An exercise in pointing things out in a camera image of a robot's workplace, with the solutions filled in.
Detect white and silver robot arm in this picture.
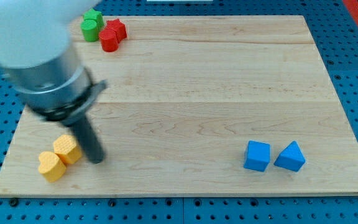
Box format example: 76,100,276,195
0,0,106,126

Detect yellow hexagon block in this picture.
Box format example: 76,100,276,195
53,134,82,165

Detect light wooden board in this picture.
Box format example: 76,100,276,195
0,16,358,198

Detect blue cube block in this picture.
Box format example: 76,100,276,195
243,141,270,172

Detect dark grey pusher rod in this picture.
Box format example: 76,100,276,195
68,115,105,164

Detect red star block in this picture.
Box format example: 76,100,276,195
106,19,127,43

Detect red cylinder block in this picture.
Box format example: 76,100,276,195
99,29,119,52

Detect blue triangular block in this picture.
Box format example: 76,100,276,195
273,141,306,172

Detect green cylinder block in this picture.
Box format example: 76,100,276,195
80,19,99,42

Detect green star block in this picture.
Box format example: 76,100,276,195
83,8,104,30

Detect yellow heart block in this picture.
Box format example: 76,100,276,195
38,151,67,183

